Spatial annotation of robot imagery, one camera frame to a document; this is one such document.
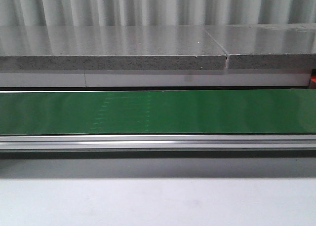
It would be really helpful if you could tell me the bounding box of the green conveyor belt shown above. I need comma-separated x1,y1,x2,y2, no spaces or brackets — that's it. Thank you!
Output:
0,89,316,135

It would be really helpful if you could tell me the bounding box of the grey stone slab right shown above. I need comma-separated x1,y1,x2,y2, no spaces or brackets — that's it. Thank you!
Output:
204,24,316,71

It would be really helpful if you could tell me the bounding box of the grey stone slab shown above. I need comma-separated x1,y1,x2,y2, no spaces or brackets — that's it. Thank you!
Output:
0,26,226,71
204,24,316,71

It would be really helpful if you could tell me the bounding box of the grey stone slab left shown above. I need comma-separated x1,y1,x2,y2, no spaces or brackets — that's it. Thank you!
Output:
0,26,226,71

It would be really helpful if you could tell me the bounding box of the red plastic tray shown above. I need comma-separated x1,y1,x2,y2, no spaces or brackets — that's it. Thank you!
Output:
309,69,316,89

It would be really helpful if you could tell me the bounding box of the white corrugated curtain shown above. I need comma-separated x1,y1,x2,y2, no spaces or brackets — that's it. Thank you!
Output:
0,0,316,26

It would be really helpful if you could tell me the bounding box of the silver conveyor frame rail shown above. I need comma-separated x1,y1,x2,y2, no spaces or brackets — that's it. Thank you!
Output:
0,134,316,152

